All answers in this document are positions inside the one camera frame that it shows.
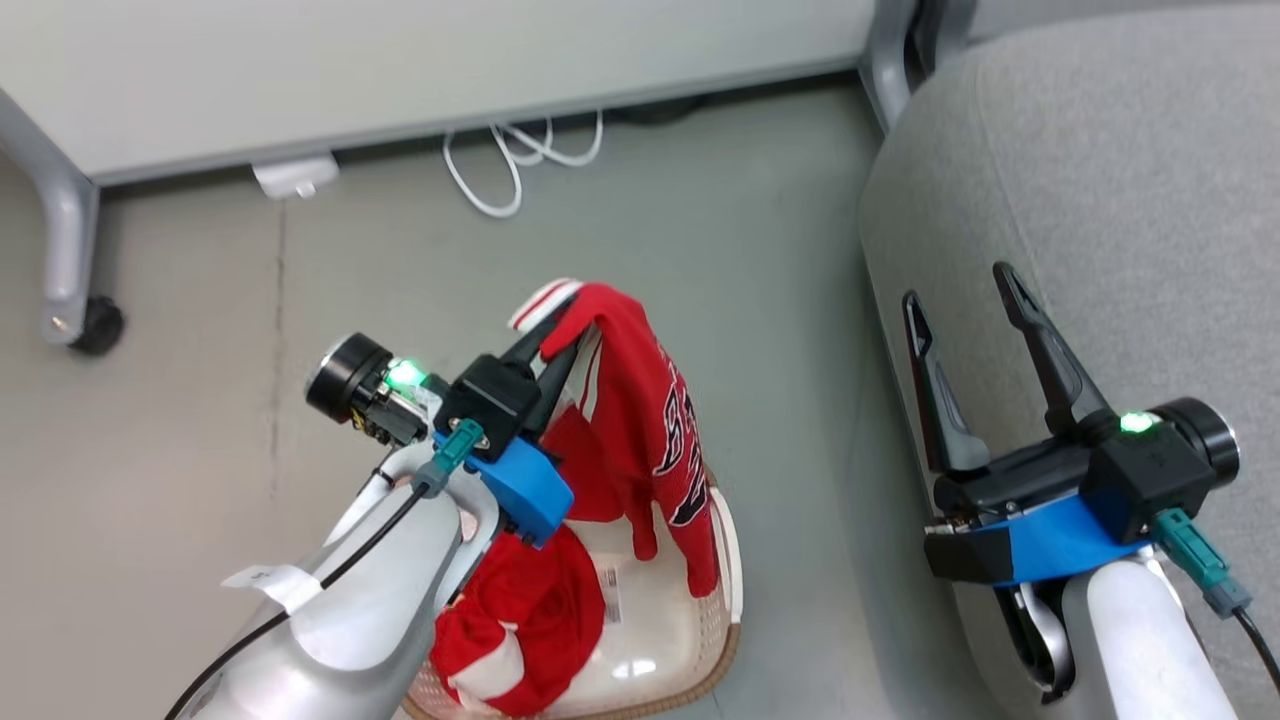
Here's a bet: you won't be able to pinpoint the grey fabric sofa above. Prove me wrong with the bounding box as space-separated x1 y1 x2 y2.
860 0 1280 720

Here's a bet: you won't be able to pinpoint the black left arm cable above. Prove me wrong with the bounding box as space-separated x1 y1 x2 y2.
165 418 489 720

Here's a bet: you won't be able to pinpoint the white power adapter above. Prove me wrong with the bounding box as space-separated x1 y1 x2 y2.
252 153 341 201

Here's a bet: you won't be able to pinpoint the white looped power cable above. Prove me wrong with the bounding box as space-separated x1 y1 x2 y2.
443 110 605 219

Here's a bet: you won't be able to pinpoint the grey partition leg with caster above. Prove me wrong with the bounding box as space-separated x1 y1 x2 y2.
0 90 101 346

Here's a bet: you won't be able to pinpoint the cream perforated laundry basket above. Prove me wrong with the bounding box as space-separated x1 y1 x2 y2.
400 470 746 720

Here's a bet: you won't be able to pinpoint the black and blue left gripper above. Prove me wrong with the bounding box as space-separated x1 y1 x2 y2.
305 314 582 549

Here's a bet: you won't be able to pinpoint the black caster wheel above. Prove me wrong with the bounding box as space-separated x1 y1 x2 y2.
70 296 126 356

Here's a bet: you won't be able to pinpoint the red and white jersey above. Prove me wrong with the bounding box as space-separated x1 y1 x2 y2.
430 280 723 717

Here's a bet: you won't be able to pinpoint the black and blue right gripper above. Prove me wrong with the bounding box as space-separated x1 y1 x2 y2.
903 262 1241 586

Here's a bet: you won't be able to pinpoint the white partition panel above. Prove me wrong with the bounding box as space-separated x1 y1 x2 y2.
0 0 881 186

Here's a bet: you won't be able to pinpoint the white cable tag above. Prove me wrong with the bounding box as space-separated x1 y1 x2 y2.
222 563 323 613

